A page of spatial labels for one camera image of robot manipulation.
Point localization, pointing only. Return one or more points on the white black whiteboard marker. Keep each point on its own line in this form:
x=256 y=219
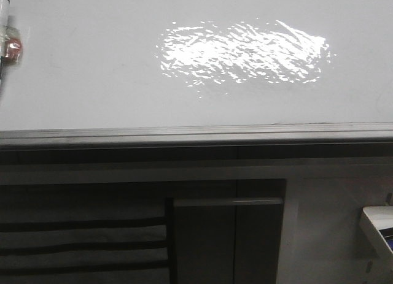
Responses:
x=4 y=16

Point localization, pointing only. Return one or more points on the grey panel with white bar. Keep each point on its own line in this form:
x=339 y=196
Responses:
x=228 y=231

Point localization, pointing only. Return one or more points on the grey fabric pocket organizer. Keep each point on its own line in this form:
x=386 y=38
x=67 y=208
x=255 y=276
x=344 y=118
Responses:
x=77 y=236

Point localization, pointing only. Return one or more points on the white plastic marker tray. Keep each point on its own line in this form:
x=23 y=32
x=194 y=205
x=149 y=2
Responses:
x=376 y=222

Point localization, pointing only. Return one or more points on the orange clear tape wrap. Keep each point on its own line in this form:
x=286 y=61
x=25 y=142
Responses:
x=11 y=44

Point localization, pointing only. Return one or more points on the white whiteboard with frame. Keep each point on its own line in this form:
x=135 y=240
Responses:
x=123 y=73

